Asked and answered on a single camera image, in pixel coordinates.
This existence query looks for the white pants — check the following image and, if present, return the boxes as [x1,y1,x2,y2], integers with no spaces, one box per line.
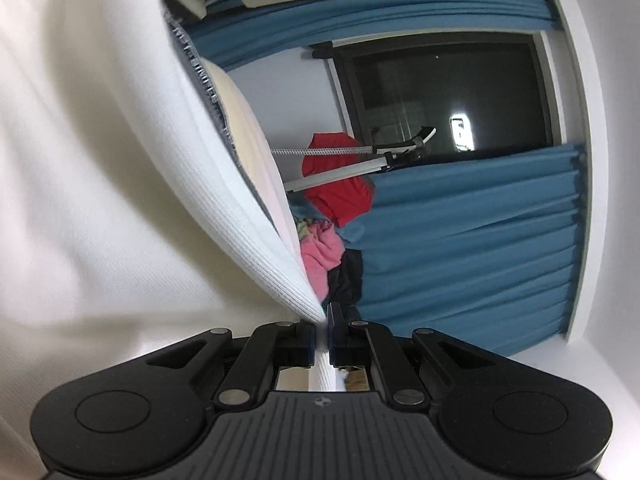
[0,0,347,463]

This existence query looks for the black garment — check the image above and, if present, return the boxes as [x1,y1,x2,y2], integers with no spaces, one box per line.
[325,247,365,307]

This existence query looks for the blue curtain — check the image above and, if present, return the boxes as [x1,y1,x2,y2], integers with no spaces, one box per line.
[344,142,587,357]
[189,0,562,72]

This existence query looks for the red shorts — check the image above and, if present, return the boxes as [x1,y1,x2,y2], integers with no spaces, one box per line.
[301,132,376,228]

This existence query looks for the pink garment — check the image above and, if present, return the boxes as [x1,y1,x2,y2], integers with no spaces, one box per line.
[299,220,347,302]

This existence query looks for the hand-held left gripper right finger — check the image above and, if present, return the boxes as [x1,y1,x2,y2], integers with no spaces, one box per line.
[327,302,503,409]

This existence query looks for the metal garment steamer stand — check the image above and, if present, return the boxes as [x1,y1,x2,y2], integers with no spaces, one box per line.
[272,127,437,193]

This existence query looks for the pastel bed sheet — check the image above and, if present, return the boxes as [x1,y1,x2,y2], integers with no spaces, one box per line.
[205,60,307,281]

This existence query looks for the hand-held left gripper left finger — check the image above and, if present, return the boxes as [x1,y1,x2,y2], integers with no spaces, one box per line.
[142,321,317,409]

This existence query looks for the dark window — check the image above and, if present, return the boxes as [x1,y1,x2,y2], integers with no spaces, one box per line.
[311,34,557,162]

